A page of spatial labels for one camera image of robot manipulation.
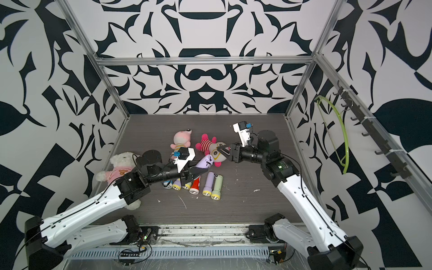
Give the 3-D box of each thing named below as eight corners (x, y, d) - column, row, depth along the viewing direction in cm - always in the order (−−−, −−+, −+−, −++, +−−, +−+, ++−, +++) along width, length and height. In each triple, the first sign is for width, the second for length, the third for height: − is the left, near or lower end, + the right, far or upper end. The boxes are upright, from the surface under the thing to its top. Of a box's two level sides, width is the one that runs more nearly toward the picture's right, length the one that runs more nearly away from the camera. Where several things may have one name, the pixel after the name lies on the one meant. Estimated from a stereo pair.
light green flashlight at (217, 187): (210, 198, 86) (210, 197, 83) (215, 176, 93) (215, 173, 91) (219, 200, 85) (219, 198, 83) (223, 177, 93) (224, 175, 91)
